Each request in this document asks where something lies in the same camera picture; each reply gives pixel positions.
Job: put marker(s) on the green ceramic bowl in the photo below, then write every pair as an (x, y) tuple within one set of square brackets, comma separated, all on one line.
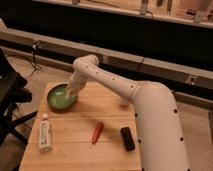
[(53, 104)]

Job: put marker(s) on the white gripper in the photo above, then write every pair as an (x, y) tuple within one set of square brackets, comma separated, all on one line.
[(76, 84)]

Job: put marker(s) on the black rectangular block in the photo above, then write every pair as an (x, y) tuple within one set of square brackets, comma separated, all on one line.
[(127, 138)]

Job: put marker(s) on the white squeeze bottle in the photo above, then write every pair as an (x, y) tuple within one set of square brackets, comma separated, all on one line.
[(45, 134)]

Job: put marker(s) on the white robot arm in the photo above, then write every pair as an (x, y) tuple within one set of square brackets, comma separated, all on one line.
[(161, 140)]

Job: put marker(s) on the white paper cup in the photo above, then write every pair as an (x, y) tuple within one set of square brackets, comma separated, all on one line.
[(123, 102)]

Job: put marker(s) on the black chair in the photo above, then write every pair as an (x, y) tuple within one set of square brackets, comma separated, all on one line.
[(12, 91)]

